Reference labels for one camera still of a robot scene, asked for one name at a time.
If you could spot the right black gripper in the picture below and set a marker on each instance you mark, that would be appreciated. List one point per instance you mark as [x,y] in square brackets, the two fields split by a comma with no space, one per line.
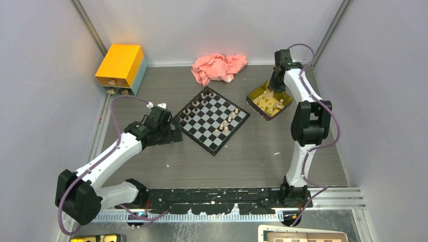
[272,85]

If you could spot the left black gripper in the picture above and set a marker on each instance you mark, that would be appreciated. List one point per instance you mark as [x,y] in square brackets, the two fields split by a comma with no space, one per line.
[173,135]

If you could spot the gold tin tray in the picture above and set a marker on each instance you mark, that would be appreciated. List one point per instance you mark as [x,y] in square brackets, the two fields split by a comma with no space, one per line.
[267,103]

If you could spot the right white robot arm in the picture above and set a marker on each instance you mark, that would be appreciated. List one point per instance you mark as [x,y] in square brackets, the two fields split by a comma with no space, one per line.
[309,127]

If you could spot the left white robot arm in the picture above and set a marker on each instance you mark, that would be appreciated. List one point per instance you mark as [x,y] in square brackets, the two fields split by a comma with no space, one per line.
[81,194]

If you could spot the black white chess board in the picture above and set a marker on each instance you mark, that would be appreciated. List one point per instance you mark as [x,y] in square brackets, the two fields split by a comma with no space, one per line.
[204,113]

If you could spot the boxed chess board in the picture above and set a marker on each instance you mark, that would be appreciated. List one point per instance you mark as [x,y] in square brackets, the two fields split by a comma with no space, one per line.
[283,234]

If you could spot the pink crumpled cloth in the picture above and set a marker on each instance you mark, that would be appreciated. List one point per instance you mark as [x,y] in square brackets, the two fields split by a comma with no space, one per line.
[217,67]

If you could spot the yellow teal drawer box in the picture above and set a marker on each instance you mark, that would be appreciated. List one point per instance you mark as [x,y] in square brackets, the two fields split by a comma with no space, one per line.
[122,69]

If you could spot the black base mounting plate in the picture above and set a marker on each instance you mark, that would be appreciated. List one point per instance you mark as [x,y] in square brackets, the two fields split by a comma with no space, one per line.
[222,200]

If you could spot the yellow object at edge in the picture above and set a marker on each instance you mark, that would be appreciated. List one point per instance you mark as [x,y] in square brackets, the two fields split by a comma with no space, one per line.
[98,238]

